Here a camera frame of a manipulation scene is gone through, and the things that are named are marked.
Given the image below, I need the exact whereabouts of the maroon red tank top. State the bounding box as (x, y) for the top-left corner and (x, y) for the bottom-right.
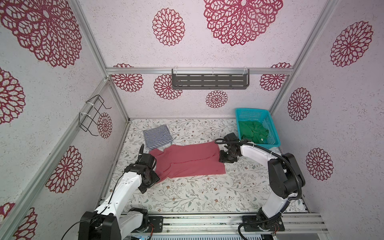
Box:
(150, 142), (226, 182)

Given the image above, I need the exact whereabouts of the blue white striped tank top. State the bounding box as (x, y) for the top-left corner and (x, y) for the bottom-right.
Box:
(143, 125), (173, 151)

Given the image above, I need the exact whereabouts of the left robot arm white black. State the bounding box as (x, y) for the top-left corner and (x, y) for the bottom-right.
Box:
(78, 163), (160, 240)

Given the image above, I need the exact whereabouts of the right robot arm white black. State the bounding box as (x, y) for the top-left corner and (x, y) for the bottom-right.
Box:
(215, 139), (305, 220)

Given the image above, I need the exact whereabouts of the green tank top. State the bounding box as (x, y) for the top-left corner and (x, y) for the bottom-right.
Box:
(239, 121), (269, 144)

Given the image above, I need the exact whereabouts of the floral table mat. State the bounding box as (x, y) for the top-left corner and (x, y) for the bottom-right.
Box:
(111, 119), (271, 213)

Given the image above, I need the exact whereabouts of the teal plastic basket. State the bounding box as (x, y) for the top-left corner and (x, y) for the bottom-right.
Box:
(235, 108), (281, 149)

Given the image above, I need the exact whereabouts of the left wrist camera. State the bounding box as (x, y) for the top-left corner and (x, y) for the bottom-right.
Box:
(136, 144), (157, 170)

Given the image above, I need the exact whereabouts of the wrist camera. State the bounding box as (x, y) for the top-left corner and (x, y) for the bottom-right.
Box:
(224, 133), (240, 145)
(136, 144), (157, 170)

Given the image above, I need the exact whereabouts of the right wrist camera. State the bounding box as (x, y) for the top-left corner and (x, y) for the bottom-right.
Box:
(224, 133), (240, 145)

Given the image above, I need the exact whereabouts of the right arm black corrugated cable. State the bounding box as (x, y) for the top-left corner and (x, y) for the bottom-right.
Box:
(214, 137), (303, 240)

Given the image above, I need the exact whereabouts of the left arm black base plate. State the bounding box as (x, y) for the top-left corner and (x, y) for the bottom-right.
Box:
(132, 216), (164, 234)

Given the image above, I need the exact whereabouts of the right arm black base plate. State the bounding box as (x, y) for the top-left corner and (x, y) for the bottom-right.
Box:
(242, 215), (286, 232)

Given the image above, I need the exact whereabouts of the black wire wall rack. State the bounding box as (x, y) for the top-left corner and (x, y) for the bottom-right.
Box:
(79, 95), (113, 139)

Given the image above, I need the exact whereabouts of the grey metal wall shelf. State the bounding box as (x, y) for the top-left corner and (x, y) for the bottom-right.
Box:
(171, 69), (250, 90)

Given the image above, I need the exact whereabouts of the aluminium front rail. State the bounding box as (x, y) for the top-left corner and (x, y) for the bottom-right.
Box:
(129, 213), (329, 238)

